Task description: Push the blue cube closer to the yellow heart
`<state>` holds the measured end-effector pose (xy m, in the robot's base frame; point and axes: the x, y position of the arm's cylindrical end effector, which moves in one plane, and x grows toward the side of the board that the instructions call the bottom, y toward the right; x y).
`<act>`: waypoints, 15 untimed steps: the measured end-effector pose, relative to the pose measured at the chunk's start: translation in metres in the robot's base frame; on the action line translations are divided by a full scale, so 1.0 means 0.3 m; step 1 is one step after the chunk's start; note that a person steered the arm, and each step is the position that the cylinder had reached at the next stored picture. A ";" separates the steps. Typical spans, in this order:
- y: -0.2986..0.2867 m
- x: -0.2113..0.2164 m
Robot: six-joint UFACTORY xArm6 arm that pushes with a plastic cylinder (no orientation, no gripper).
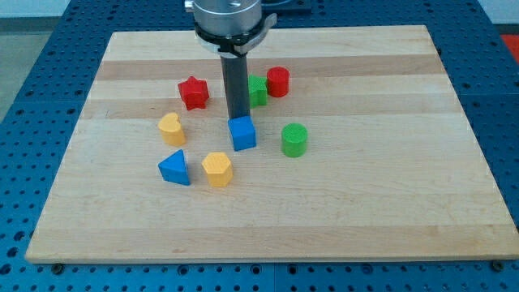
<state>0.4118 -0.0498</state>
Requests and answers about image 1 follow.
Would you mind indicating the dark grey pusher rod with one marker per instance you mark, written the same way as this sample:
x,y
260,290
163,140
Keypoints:
x,y
235,76

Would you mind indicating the blue cube block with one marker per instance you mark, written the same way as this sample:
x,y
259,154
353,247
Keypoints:
x,y
242,133

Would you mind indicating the yellow heart block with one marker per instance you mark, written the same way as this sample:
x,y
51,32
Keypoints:
x,y
171,130

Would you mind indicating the green star block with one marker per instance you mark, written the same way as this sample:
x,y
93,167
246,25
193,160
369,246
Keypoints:
x,y
257,87

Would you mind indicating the red cylinder block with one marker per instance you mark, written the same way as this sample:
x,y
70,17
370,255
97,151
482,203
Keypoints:
x,y
278,81

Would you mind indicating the red star block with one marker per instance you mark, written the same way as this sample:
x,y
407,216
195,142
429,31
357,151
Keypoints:
x,y
194,93

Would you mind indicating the green cylinder block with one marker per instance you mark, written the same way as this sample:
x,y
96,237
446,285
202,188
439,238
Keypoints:
x,y
294,139

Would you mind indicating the yellow hexagon block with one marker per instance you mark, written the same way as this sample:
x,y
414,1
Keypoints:
x,y
218,168

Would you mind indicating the blue triangle block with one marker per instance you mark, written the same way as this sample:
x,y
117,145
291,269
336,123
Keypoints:
x,y
174,169

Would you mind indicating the light wooden board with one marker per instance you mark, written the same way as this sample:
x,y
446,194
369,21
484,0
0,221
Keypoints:
x,y
392,170

